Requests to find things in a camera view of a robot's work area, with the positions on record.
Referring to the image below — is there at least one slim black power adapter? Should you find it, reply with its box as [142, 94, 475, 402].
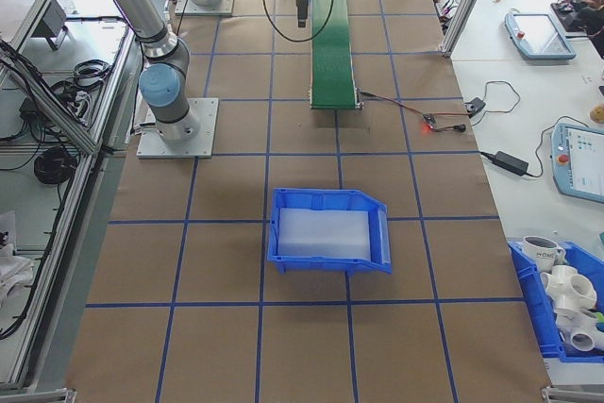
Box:
[493, 150, 530, 176]

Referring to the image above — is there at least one red black wire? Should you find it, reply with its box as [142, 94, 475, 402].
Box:
[361, 89, 468, 133]

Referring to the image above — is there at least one black coiled cable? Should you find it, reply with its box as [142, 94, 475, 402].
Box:
[33, 146, 76, 185]

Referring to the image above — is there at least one green conveyor belt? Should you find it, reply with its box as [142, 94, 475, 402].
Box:
[309, 0, 364, 114]

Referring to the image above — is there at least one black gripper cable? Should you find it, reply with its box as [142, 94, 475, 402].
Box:
[261, 0, 341, 44]

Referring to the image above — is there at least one white cloth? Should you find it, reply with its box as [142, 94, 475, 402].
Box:
[0, 211, 35, 300]

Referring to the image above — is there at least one aluminium profile post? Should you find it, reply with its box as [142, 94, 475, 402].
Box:
[441, 0, 495, 59]

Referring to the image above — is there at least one white ceramic mug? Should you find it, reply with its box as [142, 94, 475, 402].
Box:
[521, 235, 567, 268]

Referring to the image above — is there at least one blue plastic storage crate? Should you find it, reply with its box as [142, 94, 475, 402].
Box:
[507, 240, 604, 364]

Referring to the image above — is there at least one white PVC pipe fitting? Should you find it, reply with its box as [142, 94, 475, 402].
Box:
[540, 263, 598, 324]
[554, 308, 604, 356]

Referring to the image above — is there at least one blue grey teach pendant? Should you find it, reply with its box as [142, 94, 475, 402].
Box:
[504, 10, 577, 62]
[549, 120, 604, 199]

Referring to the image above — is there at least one blue plastic open-front bin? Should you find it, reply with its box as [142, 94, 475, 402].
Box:
[266, 188, 394, 277]

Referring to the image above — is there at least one grey metal box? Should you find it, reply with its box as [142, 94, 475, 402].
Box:
[30, 0, 70, 50]

